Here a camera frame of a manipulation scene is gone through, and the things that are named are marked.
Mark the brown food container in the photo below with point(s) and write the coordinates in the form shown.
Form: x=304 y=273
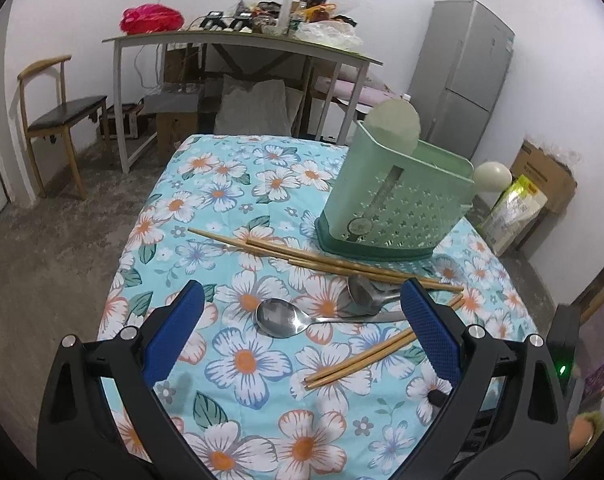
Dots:
x=267 y=17

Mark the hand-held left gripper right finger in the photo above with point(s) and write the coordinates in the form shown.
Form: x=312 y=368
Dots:
x=429 y=332

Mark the wooden chair black seat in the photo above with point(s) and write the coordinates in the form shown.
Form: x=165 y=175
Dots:
x=66 y=112

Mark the black electronic device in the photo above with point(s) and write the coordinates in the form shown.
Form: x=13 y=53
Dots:
x=240 y=17
x=209 y=21

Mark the yellow green rice bag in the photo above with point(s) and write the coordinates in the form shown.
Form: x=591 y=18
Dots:
x=514 y=210

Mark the clear plastic tube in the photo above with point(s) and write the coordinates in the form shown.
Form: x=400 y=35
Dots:
x=285 y=15

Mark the large metal spoon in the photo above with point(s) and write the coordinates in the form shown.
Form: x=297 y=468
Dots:
x=279 y=316

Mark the orange plastic bag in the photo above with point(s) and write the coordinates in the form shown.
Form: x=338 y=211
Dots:
x=323 y=12

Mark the white plastic soup spoon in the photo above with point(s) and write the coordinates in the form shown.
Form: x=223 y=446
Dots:
x=492 y=177

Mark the tall cardboard box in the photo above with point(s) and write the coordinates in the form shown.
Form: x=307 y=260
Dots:
x=174 y=65

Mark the green plastic utensil holder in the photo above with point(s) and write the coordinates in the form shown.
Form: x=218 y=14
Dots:
x=397 y=210

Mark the blue floral blanket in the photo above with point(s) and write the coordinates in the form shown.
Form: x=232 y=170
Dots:
x=262 y=200

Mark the red plastic bag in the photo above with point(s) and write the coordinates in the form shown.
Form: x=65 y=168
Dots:
x=149 y=19

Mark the grey desk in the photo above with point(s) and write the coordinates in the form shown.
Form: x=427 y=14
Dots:
x=221 y=37

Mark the wooden chopstick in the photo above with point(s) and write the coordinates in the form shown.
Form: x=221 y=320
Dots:
x=216 y=236
x=312 y=264

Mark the pink rolled mat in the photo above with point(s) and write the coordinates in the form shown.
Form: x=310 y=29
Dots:
x=362 y=92

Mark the white sack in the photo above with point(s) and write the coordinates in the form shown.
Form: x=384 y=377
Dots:
x=252 y=105

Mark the grey storage bin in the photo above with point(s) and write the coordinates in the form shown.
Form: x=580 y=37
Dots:
x=174 y=100

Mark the wooden frame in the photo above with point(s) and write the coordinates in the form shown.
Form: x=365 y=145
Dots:
x=599 y=287

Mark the grey refrigerator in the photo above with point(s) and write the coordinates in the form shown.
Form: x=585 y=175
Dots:
x=462 y=60

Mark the white plastic bag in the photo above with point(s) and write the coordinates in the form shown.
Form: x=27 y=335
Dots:
x=327 y=34

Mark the plastic bottle green label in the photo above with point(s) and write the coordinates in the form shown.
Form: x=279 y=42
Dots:
x=295 y=22

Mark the white plastic rice paddle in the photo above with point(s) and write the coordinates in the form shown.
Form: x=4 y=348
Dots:
x=392 y=122

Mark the person's right hand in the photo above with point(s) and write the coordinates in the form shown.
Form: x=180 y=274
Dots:
x=584 y=437

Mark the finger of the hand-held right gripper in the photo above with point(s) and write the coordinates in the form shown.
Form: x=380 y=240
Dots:
x=437 y=397

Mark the small metal spoon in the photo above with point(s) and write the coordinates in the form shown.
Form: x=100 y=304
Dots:
x=362 y=292

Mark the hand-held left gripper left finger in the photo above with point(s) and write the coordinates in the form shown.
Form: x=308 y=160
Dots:
x=174 y=332

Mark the purple patterned cloth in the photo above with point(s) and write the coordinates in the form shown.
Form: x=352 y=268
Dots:
x=602 y=360

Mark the small cardboard box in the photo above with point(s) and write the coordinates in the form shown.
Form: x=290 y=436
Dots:
x=176 y=135

